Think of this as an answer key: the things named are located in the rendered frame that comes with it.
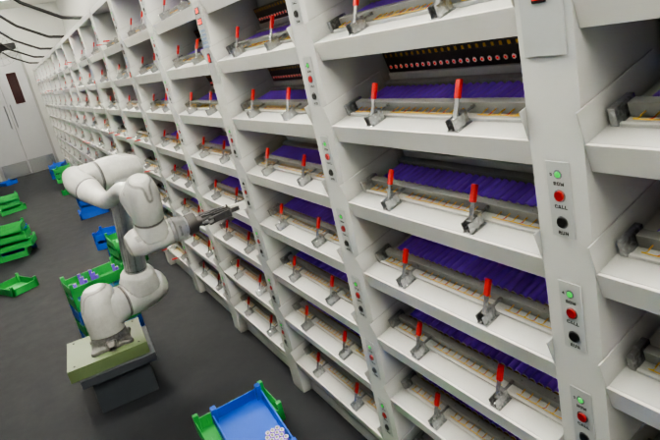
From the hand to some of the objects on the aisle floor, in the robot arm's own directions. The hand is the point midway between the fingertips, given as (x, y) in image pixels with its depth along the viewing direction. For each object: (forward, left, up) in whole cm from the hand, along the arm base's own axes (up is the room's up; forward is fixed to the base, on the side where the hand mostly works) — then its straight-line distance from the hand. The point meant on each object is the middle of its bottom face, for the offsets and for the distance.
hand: (238, 206), depth 208 cm
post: (+21, -65, -86) cm, 109 cm away
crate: (-21, -18, -79) cm, 84 cm away
